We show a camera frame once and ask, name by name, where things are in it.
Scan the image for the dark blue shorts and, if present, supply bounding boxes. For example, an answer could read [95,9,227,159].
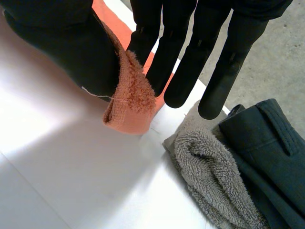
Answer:
[218,98,305,229]

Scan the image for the coral towel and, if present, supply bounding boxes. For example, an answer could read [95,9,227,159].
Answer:
[91,0,174,135]

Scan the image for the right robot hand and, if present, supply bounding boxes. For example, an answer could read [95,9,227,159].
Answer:
[0,0,294,120]

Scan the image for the grey towel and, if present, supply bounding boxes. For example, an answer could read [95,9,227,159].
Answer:
[162,99,268,229]

